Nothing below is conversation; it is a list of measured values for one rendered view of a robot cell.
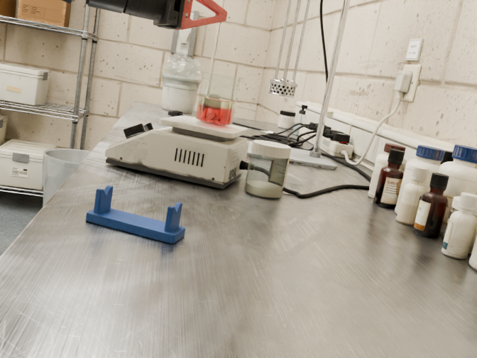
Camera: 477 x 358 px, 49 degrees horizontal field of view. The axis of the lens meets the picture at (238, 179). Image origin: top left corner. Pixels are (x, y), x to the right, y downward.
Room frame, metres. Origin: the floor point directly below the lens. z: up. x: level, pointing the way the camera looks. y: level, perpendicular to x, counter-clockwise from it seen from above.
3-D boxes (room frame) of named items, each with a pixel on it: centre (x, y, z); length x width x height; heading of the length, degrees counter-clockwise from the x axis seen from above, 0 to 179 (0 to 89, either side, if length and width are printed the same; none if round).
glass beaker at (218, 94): (0.83, 0.05, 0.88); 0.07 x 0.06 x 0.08; 57
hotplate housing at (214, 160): (0.84, 0.09, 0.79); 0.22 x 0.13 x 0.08; 79
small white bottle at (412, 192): (0.77, -0.26, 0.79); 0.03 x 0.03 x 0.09
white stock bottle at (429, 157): (0.82, -0.29, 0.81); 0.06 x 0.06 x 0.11
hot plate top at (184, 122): (0.84, 0.07, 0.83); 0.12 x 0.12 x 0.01; 79
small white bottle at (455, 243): (0.64, -0.28, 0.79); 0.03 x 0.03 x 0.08
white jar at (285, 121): (2.00, -0.14, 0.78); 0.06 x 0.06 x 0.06
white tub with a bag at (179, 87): (1.91, 0.27, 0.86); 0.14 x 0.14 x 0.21
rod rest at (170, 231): (0.52, 0.10, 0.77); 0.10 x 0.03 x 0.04; 77
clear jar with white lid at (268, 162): (0.79, -0.04, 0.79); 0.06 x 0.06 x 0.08
